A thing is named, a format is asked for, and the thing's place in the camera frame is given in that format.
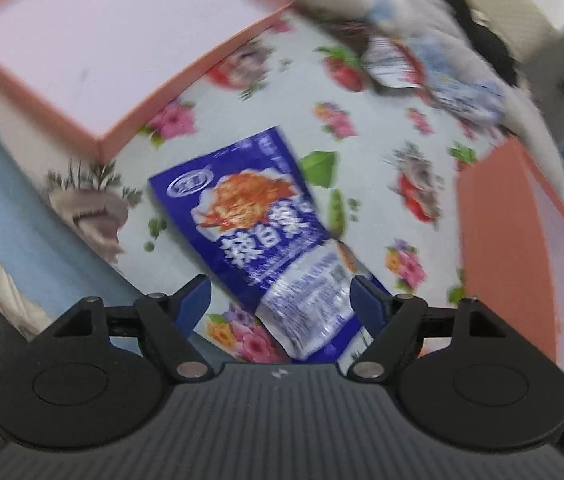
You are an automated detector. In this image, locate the blue snack packet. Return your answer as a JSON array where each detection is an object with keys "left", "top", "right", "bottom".
[{"left": 148, "top": 126, "right": 393, "bottom": 364}]

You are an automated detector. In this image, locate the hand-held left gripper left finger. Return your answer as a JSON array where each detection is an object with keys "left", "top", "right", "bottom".
[{"left": 37, "top": 274, "right": 213, "bottom": 382}]

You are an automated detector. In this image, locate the crumpled white blue packet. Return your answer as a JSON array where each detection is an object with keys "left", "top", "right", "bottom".
[{"left": 409, "top": 32, "right": 508, "bottom": 128}]

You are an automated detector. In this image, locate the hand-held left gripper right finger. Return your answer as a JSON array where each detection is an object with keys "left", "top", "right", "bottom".
[{"left": 349, "top": 274, "right": 511, "bottom": 380}]

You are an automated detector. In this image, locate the black garment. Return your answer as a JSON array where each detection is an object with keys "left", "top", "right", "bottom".
[{"left": 376, "top": 0, "right": 523, "bottom": 88}]

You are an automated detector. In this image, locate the dark red snack packet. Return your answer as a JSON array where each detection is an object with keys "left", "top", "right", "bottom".
[{"left": 329, "top": 19, "right": 430, "bottom": 92}]

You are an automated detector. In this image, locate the floral printed sheet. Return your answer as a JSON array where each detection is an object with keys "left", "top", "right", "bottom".
[{"left": 37, "top": 12, "right": 512, "bottom": 365}]

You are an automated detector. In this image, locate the grey blanket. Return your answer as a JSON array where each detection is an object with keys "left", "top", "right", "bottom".
[{"left": 292, "top": 0, "right": 564, "bottom": 221}]

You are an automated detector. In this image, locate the grey cabinet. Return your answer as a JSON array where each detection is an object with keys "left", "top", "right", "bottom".
[{"left": 494, "top": 0, "right": 564, "bottom": 137}]

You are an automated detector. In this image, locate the pink box lid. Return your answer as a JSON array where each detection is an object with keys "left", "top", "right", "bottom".
[{"left": 0, "top": 0, "right": 295, "bottom": 162}]

